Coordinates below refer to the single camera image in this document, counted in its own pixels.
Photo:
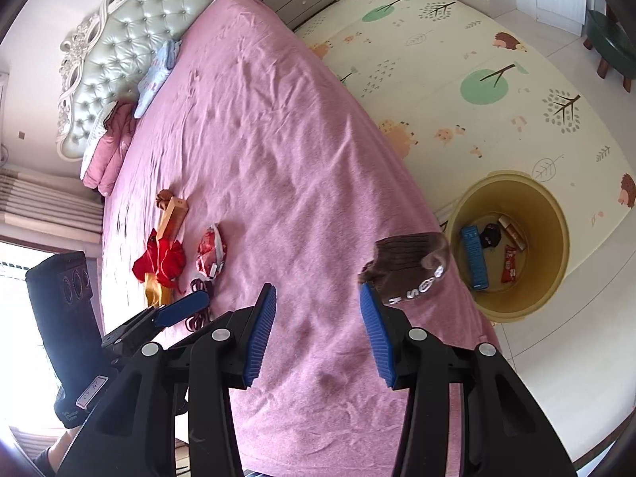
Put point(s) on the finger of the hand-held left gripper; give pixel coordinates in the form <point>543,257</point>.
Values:
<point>184,305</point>

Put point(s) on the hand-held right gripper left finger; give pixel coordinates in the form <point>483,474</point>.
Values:
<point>261,338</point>

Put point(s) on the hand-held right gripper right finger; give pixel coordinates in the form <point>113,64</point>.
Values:
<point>377,338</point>

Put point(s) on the red cloth bag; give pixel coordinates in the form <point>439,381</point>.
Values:
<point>164,258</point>

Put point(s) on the brown knitted sock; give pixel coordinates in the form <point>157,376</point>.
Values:
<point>407,263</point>

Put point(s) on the yellow trash bin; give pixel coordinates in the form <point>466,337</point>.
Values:
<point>546,218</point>

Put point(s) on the person's left forearm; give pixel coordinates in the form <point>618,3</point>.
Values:
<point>52,457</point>

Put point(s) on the yellow cloth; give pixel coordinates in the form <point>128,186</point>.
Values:
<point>156,294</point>

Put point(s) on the red and white wrapper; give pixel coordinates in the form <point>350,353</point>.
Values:
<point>208,251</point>

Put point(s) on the tan cardboard box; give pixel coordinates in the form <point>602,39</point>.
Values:
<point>174,211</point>

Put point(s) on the blue long box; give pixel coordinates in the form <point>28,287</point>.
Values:
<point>474,258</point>

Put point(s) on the beige curtain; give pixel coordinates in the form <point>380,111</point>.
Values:
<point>39,203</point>

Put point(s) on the black crumpled item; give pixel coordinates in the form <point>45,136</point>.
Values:
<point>489,236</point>

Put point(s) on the red snack wrapper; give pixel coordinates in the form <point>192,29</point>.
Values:
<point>510,264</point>

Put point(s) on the pink pillow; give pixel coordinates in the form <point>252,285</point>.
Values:
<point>112,149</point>

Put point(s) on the pink bed sheet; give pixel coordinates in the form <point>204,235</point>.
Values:
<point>273,134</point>

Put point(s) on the white patterned pillow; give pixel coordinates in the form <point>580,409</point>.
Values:
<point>97,129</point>

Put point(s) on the light blue pillow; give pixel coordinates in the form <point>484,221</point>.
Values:
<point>154,79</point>

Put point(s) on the tufted white bed headboard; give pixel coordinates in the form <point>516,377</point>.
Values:
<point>124,25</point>

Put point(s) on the cartoon tree play mat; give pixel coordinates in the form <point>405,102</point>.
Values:
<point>447,44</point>

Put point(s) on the green round stool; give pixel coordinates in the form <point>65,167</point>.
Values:
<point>611,35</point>

